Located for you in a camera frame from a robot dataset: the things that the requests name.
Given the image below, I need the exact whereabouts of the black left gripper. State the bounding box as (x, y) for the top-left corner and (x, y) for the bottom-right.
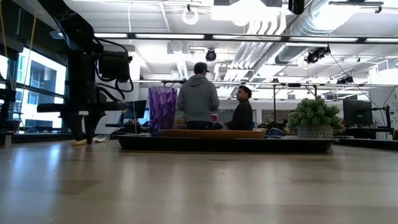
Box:
(37, 71), (127, 146)

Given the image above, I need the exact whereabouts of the spoon with tan handle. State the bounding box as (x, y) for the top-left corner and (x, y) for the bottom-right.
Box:
(70, 133), (111, 147)

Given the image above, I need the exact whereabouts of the purple faceted cup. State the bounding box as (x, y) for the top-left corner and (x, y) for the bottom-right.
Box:
(147, 86), (178, 137)

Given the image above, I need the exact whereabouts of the orange round plate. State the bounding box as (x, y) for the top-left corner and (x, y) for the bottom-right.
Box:
(159, 129), (267, 139)

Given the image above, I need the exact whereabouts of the black rectangular tray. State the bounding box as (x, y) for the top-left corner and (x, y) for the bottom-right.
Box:
(116, 133), (340, 154)

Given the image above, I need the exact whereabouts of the black computer monitor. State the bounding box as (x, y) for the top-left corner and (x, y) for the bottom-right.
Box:
(343, 98), (373, 126)
(123, 100), (147, 119)

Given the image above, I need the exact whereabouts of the standing person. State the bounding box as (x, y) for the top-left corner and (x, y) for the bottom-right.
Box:
(176, 61), (220, 131)

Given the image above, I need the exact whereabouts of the black overhead beam with lights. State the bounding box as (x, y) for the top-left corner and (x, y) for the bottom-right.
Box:
(93, 32), (398, 44)

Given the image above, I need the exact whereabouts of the seated person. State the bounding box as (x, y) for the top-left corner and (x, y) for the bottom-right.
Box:
(224, 85), (254, 131)

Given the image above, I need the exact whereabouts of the green succulent in grey pot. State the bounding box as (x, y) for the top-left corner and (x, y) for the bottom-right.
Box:
(286, 95), (345, 139)

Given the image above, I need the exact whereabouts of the black ceiling spotlight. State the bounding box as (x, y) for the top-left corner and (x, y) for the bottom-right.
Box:
(304, 45), (332, 65)

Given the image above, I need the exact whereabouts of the white ring lamp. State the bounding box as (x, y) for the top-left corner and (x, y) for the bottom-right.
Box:
(182, 7), (200, 26)

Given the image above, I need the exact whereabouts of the silver ventilation duct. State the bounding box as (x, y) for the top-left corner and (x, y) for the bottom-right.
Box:
(275, 0), (358, 65)

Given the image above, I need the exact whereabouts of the black aluminium table frame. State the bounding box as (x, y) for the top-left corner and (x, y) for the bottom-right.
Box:
(0, 132), (398, 152)

